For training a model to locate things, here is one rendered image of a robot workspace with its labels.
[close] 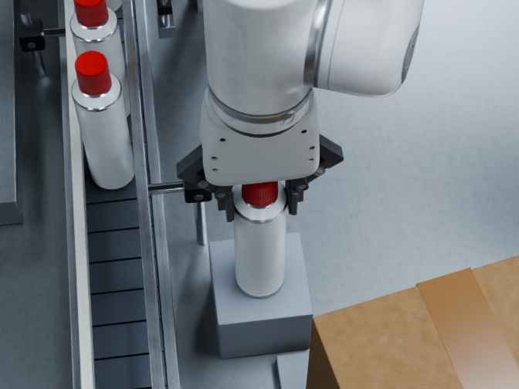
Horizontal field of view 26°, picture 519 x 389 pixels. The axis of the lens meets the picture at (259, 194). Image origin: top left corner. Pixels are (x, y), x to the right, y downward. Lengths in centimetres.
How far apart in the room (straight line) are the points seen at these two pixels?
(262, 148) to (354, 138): 47
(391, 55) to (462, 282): 25
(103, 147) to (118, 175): 6
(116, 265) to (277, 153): 36
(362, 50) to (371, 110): 62
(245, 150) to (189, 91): 50
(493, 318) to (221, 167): 26
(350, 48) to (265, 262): 36
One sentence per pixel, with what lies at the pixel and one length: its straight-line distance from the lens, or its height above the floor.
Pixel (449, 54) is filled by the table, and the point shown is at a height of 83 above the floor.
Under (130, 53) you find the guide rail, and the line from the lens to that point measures 130.
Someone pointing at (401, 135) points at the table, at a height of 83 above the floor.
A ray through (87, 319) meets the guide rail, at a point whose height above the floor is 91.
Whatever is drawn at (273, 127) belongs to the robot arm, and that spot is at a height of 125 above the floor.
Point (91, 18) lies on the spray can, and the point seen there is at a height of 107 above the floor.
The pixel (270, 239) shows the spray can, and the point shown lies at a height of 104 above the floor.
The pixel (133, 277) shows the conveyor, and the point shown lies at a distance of 124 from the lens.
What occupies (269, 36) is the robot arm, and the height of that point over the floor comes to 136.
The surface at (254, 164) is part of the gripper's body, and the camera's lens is 95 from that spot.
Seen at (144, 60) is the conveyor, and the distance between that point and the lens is 140.
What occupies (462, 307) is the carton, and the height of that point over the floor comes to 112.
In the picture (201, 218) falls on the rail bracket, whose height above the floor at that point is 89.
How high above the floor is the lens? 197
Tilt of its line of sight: 58 degrees down
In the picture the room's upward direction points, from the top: straight up
